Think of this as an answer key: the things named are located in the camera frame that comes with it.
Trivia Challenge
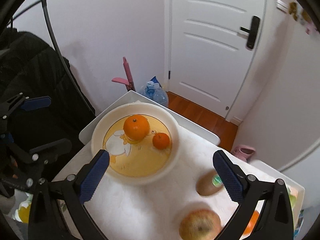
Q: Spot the yellow-red apple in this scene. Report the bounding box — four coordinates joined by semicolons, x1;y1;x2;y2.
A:
179;209;222;239

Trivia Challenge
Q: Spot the brown kiwi with sticker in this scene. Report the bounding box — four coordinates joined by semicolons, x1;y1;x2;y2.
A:
196;169;224;197

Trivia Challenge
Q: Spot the large orange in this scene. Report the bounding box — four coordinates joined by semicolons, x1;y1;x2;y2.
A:
123;114;150;141

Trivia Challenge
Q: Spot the small mandarin orange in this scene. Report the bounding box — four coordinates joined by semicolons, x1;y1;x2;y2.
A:
152;133;170;150

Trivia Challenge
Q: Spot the medium orange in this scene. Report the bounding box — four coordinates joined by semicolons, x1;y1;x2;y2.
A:
243;210;259;236

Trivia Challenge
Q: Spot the black hanging garment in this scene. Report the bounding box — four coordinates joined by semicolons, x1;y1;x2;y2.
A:
1;28;95;193

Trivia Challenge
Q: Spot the white tray table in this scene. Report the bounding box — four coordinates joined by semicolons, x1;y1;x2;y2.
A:
78;90;306;238

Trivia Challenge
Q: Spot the yellow flower mat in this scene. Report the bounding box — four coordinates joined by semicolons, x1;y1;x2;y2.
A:
12;193;33;224

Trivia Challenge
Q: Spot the pink slipper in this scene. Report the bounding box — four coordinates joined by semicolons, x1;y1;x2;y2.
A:
231;145;256;162

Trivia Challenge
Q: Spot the cream duck-pattern bowl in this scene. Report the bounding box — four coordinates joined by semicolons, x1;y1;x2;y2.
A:
91;102;181;185

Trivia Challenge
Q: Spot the black clothes rack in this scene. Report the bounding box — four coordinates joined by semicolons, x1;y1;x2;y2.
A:
8;0;95;115

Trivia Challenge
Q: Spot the blue water jug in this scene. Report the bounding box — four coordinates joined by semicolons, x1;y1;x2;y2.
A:
138;76;169;107

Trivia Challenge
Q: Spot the pink handled broom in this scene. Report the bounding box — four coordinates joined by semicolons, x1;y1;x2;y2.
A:
111;56;136;92

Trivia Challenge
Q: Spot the black door handle lock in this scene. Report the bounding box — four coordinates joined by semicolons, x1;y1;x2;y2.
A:
240;16;260;50

